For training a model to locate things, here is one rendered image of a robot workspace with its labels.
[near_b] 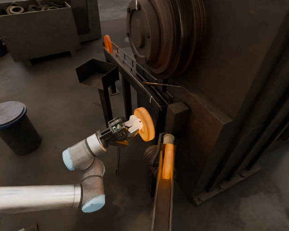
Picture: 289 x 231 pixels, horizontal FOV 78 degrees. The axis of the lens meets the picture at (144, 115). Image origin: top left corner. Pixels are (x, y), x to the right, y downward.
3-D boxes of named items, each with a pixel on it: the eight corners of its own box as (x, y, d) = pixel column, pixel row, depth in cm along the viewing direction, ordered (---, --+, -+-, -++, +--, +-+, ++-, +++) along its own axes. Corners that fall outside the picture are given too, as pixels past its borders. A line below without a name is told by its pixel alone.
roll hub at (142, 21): (136, 49, 104) (133, -8, 85) (158, 72, 86) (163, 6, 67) (126, 51, 103) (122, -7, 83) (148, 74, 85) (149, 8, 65)
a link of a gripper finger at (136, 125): (146, 117, 75) (126, 128, 74) (149, 125, 79) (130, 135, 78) (142, 112, 77) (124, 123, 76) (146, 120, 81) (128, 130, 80)
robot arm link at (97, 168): (89, 188, 84) (74, 178, 75) (88, 167, 92) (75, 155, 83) (107, 181, 84) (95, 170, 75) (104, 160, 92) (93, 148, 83)
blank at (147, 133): (139, 101, 83) (132, 102, 82) (155, 119, 72) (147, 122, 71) (140, 126, 93) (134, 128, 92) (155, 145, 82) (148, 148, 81)
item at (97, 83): (105, 118, 202) (92, 57, 152) (125, 126, 193) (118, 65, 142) (93, 129, 189) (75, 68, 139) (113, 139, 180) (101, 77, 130)
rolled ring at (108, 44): (107, 35, 179) (110, 35, 180) (102, 35, 194) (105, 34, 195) (110, 54, 188) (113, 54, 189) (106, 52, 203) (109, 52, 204)
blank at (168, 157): (169, 170, 90) (162, 169, 91) (173, 140, 88) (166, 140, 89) (169, 185, 75) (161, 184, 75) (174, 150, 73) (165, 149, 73)
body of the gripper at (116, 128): (126, 127, 72) (99, 142, 71) (132, 137, 78) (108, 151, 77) (119, 115, 77) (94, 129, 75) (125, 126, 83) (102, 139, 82)
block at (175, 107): (177, 128, 116) (183, 99, 99) (184, 136, 111) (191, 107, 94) (163, 133, 113) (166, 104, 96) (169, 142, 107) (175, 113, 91)
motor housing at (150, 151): (156, 179, 149) (160, 140, 112) (170, 205, 135) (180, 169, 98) (142, 186, 145) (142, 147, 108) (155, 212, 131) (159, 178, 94)
